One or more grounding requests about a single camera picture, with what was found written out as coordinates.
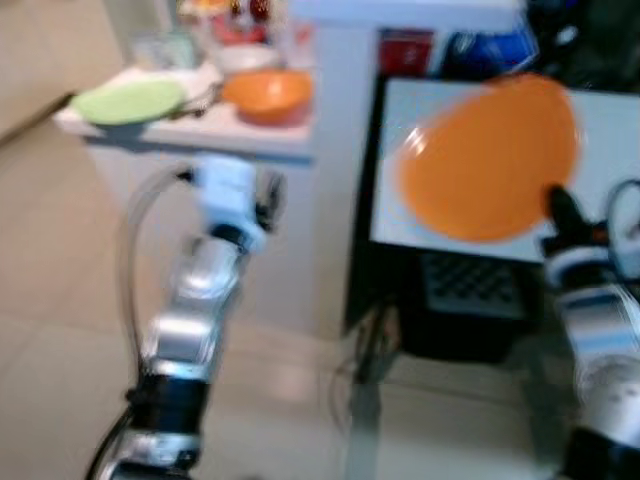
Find white bowl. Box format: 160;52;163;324
214;44;282;77

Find white dining table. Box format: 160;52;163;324
344;77;640;480

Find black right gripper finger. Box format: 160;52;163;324
544;184;582;233

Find red box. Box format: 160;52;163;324
377;29;434;77

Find green plate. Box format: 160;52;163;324
69;77;187;127

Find orange plate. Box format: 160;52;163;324
396;72;582;244

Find blue bag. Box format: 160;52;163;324
439;21;542;82

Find white kitchen counter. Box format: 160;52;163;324
54;64;322;333

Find orange bowl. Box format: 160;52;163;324
219;67;314;128

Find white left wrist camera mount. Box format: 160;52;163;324
192;159;267;237

